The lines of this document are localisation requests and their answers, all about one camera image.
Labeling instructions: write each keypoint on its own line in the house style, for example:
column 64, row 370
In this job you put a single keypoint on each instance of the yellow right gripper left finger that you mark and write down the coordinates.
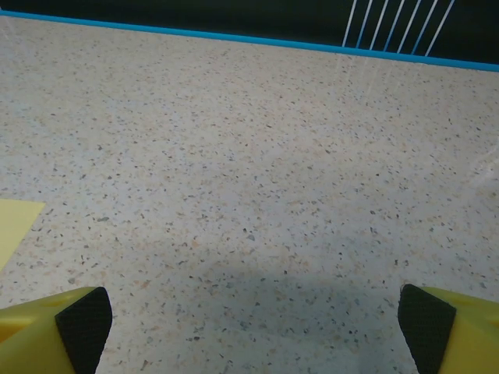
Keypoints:
column 35, row 339

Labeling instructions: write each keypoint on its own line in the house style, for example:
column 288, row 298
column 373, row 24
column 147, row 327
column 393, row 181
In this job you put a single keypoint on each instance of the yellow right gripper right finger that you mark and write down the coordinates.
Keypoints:
column 468, row 335

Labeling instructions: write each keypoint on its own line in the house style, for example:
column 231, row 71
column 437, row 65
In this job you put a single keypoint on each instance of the yellow cloth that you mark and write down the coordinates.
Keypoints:
column 15, row 226

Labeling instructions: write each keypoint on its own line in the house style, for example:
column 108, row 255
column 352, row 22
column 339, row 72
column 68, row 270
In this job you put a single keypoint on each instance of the blue table border strip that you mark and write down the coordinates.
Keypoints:
column 249, row 40

